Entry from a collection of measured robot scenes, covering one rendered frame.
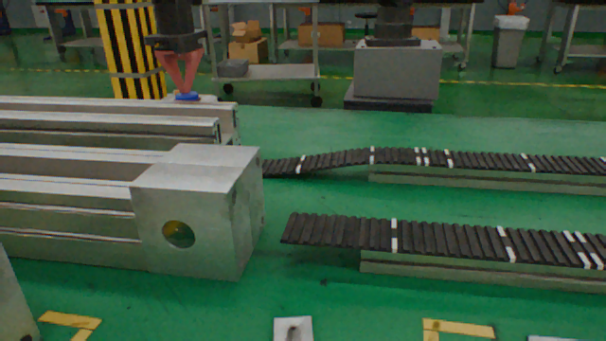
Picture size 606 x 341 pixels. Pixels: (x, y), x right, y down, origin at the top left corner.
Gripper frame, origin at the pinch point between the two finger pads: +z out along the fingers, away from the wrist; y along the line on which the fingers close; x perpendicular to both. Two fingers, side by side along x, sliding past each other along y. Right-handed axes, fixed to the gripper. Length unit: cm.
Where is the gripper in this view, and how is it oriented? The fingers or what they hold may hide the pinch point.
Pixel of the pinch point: (185, 88)
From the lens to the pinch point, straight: 74.7
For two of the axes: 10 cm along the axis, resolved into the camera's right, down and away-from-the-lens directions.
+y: -1.6, 4.3, -8.9
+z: 0.1, 9.0, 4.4
